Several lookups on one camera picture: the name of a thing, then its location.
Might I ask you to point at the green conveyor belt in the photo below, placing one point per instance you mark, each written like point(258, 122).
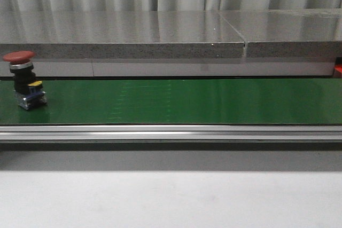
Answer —
point(211, 101)

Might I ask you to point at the white cabinet panel under slab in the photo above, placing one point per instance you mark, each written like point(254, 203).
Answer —
point(164, 67)

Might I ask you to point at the aluminium conveyor side rail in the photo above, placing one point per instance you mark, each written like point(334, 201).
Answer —
point(153, 132)

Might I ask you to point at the grey speckled stone slab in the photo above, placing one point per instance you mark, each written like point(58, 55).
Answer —
point(120, 35)

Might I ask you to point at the red object at edge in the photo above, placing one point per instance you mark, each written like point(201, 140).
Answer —
point(337, 72)

